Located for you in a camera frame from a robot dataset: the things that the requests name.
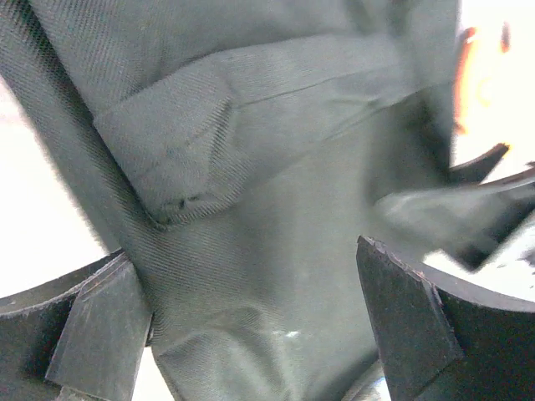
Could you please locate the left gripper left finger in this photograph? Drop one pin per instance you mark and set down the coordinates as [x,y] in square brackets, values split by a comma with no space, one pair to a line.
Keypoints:
[78,337]

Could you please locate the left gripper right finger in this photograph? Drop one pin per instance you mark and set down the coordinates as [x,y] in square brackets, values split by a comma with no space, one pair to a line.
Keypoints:
[443,338]

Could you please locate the black student backpack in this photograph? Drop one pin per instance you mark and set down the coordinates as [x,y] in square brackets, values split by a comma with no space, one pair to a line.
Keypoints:
[236,151]

